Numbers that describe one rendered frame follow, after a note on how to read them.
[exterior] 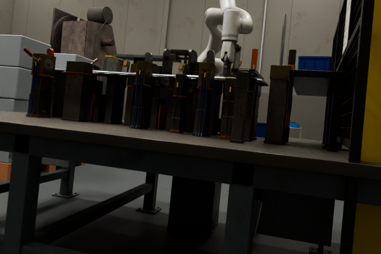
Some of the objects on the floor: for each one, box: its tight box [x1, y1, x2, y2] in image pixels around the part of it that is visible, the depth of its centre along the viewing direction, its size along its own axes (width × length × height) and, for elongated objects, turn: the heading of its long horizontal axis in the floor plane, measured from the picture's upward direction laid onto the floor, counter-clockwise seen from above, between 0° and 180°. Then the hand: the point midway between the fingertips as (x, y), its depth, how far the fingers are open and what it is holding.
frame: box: [0, 132, 381, 254], centre depth 194 cm, size 256×161×66 cm
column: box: [167, 176, 222, 238], centre depth 244 cm, size 31×31×66 cm
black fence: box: [309, 0, 378, 254], centre depth 189 cm, size 14×197×155 cm
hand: (226, 72), depth 175 cm, fingers closed, pressing on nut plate
